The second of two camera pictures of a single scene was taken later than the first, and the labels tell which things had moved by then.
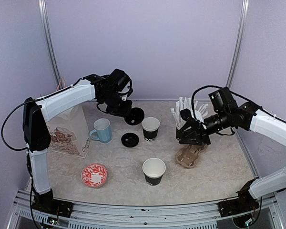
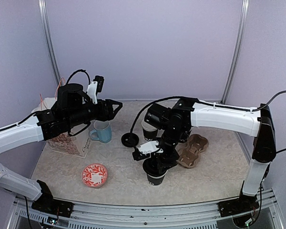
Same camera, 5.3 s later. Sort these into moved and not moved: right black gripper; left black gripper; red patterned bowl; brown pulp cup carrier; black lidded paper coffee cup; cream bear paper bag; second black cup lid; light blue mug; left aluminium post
Moved: black lidded paper coffee cup; right black gripper; left black gripper
Not moved: red patterned bowl; light blue mug; brown pulp cup carrier; second black cup lid; left aluminium post; cream bear paper bag
